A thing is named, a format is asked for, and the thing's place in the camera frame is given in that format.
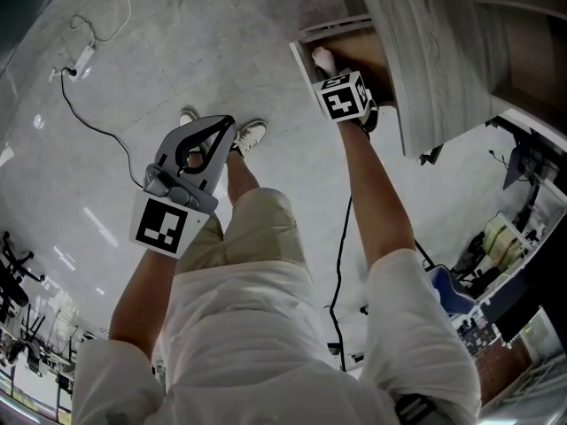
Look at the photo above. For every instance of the person's left forearm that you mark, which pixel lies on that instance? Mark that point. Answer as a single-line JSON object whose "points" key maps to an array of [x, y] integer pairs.
{"points": [[142, 299]]}

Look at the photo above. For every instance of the person's white sneaker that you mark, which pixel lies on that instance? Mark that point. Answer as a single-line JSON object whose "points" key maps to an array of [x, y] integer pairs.
{"points": [[188, 117], [250, 135]]}

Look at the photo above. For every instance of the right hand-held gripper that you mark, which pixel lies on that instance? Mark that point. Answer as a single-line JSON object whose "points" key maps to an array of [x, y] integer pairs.
{"points": [[341, 100]]}

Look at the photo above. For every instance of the person's right leg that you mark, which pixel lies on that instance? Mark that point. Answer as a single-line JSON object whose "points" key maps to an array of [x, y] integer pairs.
{"points": [[241, 175]]}

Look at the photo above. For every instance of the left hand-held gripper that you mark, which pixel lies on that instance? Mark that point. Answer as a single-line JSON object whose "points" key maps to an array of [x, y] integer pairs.
{"points": [[164, 224]]}

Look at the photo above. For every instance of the black office chair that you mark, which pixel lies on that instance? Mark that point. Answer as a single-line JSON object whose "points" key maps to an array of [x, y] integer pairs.
{"points": [[13, 264]]}

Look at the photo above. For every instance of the white object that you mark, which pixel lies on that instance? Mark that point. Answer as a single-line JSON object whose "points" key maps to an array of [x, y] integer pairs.
{"points": [[324, 60]]}

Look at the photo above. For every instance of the white power strip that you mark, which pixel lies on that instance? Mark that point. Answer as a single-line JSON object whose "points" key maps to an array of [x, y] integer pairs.
{"points": [[84, 60]]}

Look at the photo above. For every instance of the blue office chair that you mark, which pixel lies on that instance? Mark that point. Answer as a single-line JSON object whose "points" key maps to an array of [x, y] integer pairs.
{"points": [[447, 288]]}

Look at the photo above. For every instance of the black monitor stand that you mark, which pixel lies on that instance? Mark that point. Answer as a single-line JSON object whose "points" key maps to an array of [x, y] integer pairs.
{"points": [[516, 166]]}

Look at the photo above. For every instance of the grey black chest clip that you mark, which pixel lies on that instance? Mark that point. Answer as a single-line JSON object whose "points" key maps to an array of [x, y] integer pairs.
{"points": [[414, 410]]}

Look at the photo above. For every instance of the person's right white sneaker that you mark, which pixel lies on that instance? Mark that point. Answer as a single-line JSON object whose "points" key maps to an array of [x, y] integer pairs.
{"points": [[250, 135]]}

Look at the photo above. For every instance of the light wooden drawer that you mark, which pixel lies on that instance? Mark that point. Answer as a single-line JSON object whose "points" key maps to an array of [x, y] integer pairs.
{"points": [[354, 56]]}

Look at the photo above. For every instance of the white long workbench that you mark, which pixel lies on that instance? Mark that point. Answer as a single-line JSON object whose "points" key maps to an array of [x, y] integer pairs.
{"points": [[522, 259]]}

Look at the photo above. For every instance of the person's white shirt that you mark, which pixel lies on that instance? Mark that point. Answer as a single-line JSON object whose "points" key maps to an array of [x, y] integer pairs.
{"points": [[266, 348]]}

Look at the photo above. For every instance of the grey wooden desk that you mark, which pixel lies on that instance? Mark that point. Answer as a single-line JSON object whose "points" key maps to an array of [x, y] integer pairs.
{"points": [[421, 60]]}

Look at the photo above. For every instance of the person's right forearm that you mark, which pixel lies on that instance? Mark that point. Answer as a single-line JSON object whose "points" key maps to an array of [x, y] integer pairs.
{"points": [[376, 193]]}

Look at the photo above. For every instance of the person's left white sneaker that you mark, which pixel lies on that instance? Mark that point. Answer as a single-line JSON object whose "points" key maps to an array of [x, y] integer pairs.
{"points": [[188, 117]]}

